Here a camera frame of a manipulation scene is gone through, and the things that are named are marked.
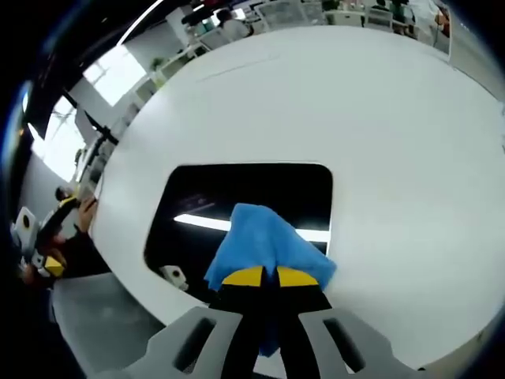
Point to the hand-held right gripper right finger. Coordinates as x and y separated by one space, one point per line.
315 339

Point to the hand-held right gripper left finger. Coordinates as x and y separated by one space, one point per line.
221 339

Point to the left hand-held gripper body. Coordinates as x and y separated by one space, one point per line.
24 233

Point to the blue cleaning cloth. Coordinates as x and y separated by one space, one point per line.
260 241

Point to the black rectangular mirror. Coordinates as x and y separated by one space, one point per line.
236 185

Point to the person's left hand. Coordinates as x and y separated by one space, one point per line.
57 246

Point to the computer monitor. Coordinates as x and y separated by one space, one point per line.
87 124

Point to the green potted plant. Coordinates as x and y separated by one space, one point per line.
158 64

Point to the white mesh office chair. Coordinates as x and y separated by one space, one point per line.
282 16

